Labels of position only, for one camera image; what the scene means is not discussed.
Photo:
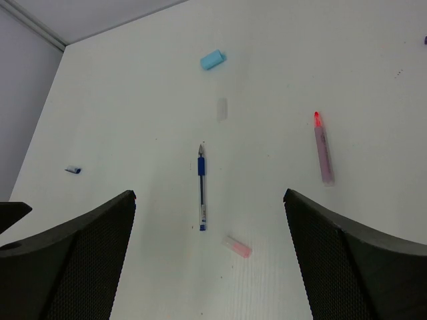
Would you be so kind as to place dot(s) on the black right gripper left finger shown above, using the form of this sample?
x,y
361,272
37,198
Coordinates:
x,y
70,271

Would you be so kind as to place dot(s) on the light blue highlighter cap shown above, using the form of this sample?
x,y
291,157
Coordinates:
x,y
212,59

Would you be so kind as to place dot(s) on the pink highlighter pen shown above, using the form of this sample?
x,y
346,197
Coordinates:
x,y
323,151

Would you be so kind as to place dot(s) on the blue gel pen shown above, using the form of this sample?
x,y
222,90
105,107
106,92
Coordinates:
x,y
201,175

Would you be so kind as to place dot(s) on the blue pen cap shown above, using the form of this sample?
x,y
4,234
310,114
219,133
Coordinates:
x,y
73,169

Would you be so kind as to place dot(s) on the clear pen cap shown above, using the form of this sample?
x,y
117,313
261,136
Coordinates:
x,y
222,109

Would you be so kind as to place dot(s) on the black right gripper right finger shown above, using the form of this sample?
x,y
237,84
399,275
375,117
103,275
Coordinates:
x,y
352,271

